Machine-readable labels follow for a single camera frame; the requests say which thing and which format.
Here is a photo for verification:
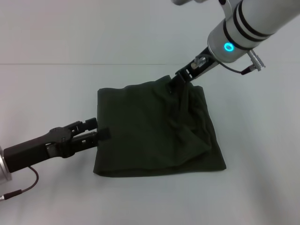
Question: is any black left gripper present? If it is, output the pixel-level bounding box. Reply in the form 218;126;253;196
3;117;111;174

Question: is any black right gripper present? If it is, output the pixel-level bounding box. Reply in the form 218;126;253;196
166;46;220;95

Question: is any dark green t-shirt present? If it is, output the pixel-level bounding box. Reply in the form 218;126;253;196
92;74;227;178

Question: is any right gripper cable with connector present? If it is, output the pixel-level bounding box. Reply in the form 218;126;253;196
191;49;267;76

